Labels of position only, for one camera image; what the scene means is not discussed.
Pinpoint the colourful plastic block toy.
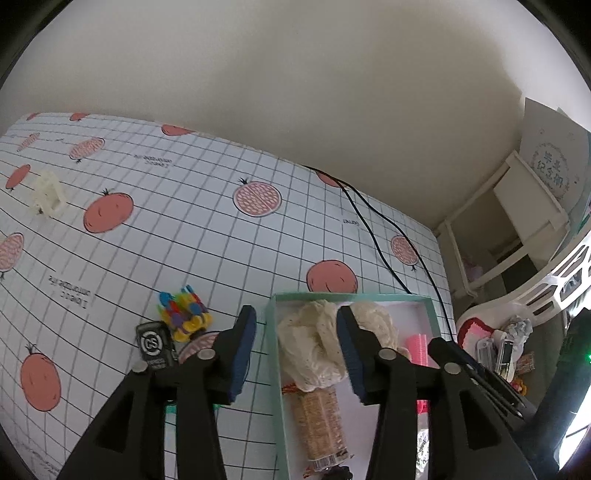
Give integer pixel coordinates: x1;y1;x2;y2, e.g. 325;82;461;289
157;285;212;343

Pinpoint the cream lace scrunchie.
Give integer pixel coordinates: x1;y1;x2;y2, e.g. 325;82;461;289
276;300;410;392

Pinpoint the white plastic hair claw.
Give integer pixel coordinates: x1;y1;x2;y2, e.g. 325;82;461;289
31;171;67;218

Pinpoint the black toy figure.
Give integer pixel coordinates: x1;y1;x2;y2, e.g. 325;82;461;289
322;465;353;480

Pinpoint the clutter pile on chair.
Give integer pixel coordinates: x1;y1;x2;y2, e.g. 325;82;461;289
458;316;535;396

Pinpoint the green translucent toy figure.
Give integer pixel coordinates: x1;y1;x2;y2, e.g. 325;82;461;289
165;403;219;414

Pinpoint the black toy car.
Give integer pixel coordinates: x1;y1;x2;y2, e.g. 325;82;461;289
135;321;178;370

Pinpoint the packaged biscuit snack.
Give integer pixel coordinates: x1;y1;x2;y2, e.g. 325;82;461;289
281;382;351;478

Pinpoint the white plastic chair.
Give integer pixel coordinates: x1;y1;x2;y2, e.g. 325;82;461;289
457;222;590;347

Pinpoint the white bedside shelf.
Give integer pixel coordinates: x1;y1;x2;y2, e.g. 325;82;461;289
436;152;570;300

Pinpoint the pomegranate print bed sheet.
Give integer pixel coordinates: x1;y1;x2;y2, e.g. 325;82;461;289
1;113;454;479

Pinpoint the white printed card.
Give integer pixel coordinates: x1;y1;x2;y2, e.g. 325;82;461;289
519;98;590;215

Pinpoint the black cable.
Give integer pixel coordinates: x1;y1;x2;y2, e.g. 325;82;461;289
301;164;459;342

